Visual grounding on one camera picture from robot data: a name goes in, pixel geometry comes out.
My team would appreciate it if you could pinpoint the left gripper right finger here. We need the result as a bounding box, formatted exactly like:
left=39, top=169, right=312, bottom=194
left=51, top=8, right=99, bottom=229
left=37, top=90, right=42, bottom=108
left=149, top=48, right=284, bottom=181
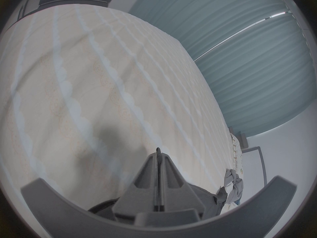
left=158, top=153, right=206, bottom=224

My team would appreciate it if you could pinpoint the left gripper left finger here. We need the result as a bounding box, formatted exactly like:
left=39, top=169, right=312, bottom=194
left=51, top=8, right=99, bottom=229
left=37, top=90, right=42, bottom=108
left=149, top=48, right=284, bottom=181
left=113, top=151, right=159, bottom=224

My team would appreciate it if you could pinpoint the black T-shirt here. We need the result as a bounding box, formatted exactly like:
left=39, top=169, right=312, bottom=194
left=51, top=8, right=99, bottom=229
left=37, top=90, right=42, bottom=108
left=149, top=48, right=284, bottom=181
left=88, top=147, right=228, bottom=220

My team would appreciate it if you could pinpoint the bed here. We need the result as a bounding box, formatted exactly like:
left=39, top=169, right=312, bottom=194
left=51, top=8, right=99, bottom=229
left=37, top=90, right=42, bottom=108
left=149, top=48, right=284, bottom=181
left=0, top=4, right=267, bottom=222

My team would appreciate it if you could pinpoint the grey garment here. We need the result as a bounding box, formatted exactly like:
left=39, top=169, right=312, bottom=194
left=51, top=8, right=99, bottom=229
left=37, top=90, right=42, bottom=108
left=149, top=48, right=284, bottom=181
left=224, top=169, right=244, bottom=204

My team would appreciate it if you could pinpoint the white printed pillow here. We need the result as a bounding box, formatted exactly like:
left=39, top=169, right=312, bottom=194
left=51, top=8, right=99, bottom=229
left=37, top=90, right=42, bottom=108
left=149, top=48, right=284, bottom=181
left=229, top=132, right=244, bottom=178

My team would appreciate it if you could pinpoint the grey bedside table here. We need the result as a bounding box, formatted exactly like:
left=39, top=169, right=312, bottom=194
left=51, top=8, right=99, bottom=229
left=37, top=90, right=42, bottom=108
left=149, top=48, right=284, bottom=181
left=238, top=131, right=248, bottom=149

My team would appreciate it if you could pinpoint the blue-green curtain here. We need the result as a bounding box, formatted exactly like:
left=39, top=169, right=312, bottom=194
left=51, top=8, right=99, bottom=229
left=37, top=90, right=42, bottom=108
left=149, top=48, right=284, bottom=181
left=129, top=0, right=290, bottom=60
left=194, top=11, right=317, bottom=136

